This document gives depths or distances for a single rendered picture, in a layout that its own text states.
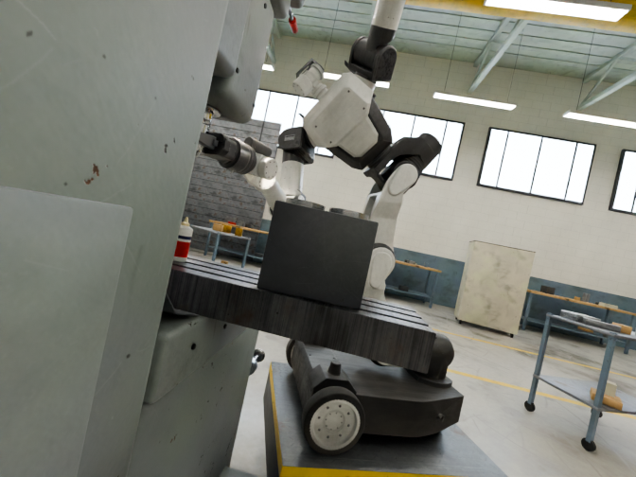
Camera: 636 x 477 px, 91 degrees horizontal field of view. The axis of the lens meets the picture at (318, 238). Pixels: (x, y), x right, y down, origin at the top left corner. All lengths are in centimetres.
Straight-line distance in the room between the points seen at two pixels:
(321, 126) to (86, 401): 105
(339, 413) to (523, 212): 850
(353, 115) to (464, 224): 766
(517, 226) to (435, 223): 196
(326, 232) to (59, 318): 47
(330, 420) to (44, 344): 94
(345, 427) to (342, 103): 108
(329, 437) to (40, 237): 103
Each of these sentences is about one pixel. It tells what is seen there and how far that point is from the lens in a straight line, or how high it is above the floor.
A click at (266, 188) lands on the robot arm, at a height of 118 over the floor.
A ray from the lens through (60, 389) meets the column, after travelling 33.
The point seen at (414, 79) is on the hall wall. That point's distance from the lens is 940.
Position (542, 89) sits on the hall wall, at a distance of 1022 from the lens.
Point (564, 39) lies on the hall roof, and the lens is 933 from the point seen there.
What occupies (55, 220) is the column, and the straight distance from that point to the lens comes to 27.
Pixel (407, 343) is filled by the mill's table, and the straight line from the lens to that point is 65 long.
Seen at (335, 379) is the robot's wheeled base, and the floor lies 61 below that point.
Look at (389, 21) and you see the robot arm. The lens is 125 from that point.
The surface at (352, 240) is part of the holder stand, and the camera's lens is 65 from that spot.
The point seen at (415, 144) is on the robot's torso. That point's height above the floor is 149.
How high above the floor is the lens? 106
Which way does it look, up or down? level
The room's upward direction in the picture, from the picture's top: 12 degrees clockwise
